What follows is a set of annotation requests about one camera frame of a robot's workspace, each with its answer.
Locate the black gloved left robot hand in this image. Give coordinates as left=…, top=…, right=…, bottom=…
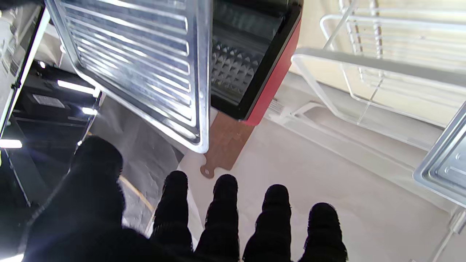
left=22, top=135, right=348, bottom=262

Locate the ribbed metal baking tray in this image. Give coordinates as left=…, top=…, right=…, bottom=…
left=44, top=0, right=214, bottom=154
left=412, top=103, right=466, bottom=209

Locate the red and black toaster oven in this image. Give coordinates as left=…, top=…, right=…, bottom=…
left=209, top=0, right=305, bottom=126

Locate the brown wooden cutting board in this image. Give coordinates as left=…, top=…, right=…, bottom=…
left=200, top=110, right=256, bottom=179

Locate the white wire dish rack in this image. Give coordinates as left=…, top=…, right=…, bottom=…
left=291, top=0, right=466, bottom=262

